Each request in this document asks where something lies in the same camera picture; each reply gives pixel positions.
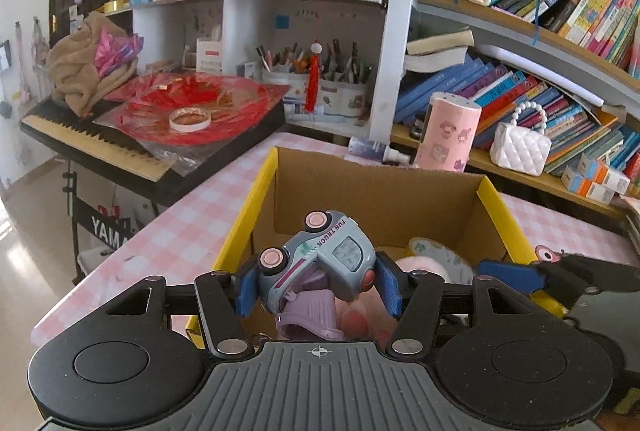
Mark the grey purple toy truck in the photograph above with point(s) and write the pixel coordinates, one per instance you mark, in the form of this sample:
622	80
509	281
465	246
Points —
330	261

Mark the pink pig plush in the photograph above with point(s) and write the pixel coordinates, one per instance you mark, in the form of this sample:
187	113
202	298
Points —
367	326

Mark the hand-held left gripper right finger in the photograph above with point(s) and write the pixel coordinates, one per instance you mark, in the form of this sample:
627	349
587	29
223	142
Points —
392	291

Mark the beige blanket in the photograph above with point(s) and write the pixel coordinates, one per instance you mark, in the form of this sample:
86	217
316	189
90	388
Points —
75	71

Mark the black keyboard piano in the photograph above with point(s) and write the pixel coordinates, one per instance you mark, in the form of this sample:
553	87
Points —
90	136

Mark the white wooden bookshelf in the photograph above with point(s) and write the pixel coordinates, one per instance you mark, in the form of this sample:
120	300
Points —
395	36

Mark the yellow cardboard box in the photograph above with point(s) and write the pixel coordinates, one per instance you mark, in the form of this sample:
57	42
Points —
370	196

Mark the row of thin upright books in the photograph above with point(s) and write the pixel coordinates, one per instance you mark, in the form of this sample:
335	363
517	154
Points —
595	6

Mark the row of leaning colourful books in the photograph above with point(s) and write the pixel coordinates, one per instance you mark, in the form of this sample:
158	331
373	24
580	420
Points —
505	86

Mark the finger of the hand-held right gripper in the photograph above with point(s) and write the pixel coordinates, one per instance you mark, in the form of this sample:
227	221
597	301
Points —
515	277

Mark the white light bar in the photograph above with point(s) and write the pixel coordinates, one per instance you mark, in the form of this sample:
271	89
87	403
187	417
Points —
540	76

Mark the small purple spray bottle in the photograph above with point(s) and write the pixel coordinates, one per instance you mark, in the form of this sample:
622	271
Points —
370	147

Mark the pink printed table mat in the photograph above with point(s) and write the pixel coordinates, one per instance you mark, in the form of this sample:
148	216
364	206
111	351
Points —
165	236

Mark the white tape roll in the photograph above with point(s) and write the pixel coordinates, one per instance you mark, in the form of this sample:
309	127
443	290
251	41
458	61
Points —
187	126

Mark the white holder with pens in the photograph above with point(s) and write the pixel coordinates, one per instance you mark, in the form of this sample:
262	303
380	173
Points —
287	83

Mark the red tassel ornament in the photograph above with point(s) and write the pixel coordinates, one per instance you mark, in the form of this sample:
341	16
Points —
313	81

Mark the pink foil ribbon bundle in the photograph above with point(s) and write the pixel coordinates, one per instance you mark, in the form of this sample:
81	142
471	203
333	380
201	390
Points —
117	51

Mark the white red label card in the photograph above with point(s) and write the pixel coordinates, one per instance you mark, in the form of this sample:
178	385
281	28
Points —
209	58

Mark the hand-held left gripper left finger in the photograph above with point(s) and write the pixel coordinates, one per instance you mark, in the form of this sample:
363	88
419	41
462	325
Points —
246	291

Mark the pink cylindrical canister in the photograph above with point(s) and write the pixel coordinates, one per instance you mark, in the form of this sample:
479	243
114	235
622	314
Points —
445	136

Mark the orange blue white carton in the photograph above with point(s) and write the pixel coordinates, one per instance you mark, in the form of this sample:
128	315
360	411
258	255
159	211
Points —
605	173
587	186

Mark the black keyboard stand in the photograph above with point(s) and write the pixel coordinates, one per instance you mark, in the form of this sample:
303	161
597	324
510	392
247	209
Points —
107	231

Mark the thick book lying flat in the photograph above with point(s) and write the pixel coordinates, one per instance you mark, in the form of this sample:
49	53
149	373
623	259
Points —
440	41
435	61

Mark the yellow tape roll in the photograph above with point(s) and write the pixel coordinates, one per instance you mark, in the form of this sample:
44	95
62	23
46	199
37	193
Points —
440	251

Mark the pile of red paper decorations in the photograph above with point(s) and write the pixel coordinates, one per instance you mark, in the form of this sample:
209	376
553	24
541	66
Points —
225	96

